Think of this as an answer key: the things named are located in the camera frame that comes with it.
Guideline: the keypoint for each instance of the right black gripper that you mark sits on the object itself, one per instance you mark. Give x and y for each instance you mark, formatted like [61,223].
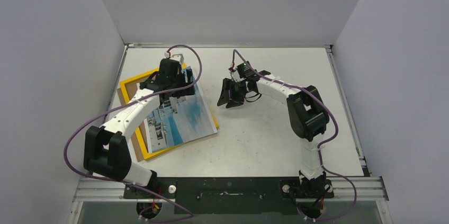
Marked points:
[237,90]

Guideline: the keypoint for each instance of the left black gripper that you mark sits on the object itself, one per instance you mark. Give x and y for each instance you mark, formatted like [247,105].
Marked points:
[181,74]

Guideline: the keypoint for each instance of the blue building photo print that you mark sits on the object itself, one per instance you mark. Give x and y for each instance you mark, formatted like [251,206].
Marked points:
[182,117]

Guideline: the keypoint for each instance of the brown frame backing board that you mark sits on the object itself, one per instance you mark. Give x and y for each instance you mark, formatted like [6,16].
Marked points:
[131,89]

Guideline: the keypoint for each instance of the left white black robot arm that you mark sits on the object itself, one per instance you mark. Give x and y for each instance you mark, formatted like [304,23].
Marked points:
[106,149]

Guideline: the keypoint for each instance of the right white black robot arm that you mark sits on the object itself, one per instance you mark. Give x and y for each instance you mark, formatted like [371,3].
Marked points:
[308,120]

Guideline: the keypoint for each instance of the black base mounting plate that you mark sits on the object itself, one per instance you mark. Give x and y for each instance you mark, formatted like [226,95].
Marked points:
[244,195]

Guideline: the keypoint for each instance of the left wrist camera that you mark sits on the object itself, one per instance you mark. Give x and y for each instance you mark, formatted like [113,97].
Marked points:
[179,57]

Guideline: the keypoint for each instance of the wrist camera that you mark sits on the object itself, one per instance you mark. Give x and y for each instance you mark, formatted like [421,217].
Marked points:
[179,57]
[244,71]

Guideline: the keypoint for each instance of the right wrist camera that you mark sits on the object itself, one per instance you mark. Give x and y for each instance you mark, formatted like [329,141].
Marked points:
[244,71]

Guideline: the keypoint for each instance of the aluminium front rail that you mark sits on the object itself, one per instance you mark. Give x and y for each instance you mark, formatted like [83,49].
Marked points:
[368,189]

